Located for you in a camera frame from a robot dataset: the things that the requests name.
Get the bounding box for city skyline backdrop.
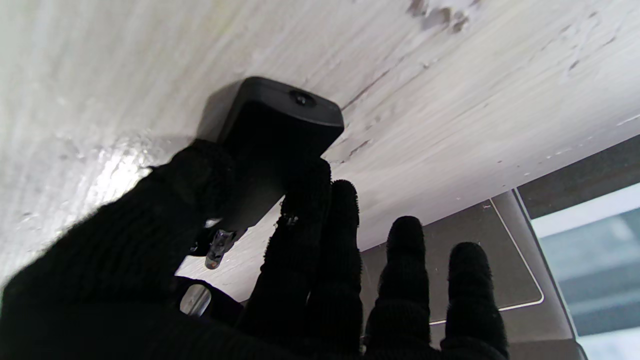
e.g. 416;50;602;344
529;182;640;360

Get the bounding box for silver AAA battery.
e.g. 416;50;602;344
204;228;240;271

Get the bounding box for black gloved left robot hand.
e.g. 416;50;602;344
0;139;512;360

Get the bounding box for black remote control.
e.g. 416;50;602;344
197;76;346;236

